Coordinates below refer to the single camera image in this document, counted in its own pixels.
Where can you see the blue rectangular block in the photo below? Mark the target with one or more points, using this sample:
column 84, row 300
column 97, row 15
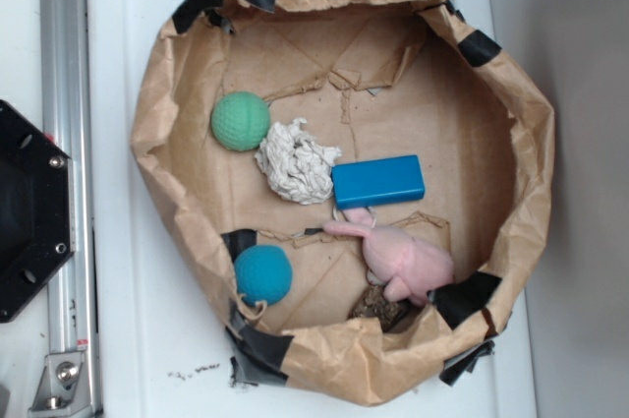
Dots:
column 378, row 182

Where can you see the crumpled white cloth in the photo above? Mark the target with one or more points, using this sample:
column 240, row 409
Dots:
column 297, row 168

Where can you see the brown paper bin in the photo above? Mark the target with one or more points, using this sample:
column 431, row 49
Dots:
column 376, row 78

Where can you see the green dimpled ball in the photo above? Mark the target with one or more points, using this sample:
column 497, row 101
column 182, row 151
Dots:
column 240, row 121

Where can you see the blue dimpled ball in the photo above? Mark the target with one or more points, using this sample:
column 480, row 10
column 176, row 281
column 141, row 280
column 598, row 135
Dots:
column 263, row 274

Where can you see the pink plush bunny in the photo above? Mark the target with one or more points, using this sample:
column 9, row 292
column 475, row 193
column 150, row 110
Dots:
column 408, row 267

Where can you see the brown rough lump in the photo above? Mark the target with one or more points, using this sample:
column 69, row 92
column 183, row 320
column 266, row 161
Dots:
column 373, row 305

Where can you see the white tray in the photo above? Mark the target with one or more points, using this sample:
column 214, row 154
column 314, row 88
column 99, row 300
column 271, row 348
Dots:
column 163, row 352

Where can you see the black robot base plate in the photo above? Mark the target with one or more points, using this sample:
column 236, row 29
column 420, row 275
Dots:
column 36, row 236

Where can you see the aluminium extrusion rail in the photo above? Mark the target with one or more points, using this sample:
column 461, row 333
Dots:
column 72, row 304

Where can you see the metal corner bracket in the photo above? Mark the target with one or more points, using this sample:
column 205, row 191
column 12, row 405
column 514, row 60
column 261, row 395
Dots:
column 63, row 389

